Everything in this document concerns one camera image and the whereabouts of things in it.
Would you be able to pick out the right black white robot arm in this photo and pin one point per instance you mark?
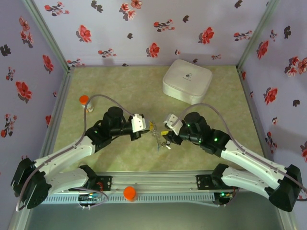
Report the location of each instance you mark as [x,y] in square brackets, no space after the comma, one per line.
[249,158]

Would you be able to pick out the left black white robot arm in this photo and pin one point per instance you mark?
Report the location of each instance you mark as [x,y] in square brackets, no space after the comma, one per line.
[67,153]

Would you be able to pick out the orange-capped labelled bottle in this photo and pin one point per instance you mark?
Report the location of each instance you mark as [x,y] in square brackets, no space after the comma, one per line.
[84,99]

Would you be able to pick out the white zip case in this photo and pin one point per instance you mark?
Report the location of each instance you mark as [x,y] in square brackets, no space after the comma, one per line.
[187,81]

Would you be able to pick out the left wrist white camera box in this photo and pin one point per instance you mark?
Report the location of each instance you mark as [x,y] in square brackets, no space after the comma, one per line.
[139,122]

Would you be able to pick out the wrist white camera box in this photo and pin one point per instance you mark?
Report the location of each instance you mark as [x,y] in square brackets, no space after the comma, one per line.
[139,122]
[173,122]

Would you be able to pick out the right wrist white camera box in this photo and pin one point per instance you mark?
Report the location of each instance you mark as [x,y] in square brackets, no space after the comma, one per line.
[173,122]

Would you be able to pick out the aluminium mounting rail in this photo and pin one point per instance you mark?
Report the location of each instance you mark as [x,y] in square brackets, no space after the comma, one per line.
[156,179]

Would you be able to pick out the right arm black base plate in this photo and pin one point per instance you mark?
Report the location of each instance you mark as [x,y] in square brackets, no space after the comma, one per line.
[204,182]

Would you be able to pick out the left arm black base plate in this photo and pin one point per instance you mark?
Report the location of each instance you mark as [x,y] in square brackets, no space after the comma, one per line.
[105,182]

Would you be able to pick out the aluminium side rail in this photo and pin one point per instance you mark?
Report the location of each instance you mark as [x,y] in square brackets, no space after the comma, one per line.
[60,107]
[251,107]

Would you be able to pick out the orange knob on rail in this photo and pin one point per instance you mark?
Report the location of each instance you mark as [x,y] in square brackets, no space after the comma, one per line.
[129,192]

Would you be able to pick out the aluminium frame post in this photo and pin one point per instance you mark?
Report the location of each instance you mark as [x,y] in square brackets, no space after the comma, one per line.
[257,36]
[50,36]

